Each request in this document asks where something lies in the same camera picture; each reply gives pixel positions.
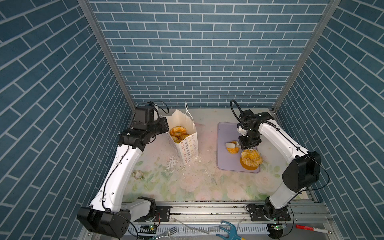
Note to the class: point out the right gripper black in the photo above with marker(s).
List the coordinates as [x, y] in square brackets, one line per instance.
[244, 145]

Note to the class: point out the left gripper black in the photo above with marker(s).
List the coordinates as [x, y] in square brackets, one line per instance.
[163, 123]

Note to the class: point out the ring donut bread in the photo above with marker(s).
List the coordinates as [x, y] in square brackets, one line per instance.
[178, 131]

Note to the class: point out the round ridged bun bread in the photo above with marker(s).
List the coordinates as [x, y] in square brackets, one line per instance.
[233, 151]

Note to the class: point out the white paper gift bag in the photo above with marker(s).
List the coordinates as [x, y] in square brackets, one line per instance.
[187, 149]

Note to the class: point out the metal bread tongs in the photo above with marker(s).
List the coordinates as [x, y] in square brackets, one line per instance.
[232, 145]

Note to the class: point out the small croissant bread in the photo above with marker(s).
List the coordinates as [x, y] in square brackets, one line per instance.
[176, 139]

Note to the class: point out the small smooth oval bread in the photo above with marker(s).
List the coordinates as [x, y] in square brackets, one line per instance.
[183, 137]

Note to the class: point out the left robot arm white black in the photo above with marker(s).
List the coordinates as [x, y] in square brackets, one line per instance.
[106, 214]

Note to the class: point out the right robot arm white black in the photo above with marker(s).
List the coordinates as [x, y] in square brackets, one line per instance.
[303, 166]

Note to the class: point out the teal plastic clamp tool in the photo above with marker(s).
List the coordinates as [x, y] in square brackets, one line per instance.
[230, 230]

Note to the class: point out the red white marker pen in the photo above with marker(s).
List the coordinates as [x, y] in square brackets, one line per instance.
[313, 229]

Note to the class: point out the metal fork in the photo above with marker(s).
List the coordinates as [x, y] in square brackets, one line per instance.
[167, 233]

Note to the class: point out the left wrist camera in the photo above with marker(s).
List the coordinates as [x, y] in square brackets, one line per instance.
[145, 116]

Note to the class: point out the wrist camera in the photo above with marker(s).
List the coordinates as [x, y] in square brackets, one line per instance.
[248, 121]
[145, 116]

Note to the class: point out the large twisted ring bread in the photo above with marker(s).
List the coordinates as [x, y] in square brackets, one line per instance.
[251, 159]

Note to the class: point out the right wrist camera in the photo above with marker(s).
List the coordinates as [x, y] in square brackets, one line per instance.
[248, 121]

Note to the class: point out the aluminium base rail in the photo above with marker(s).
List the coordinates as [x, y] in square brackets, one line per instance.
[243, 212]

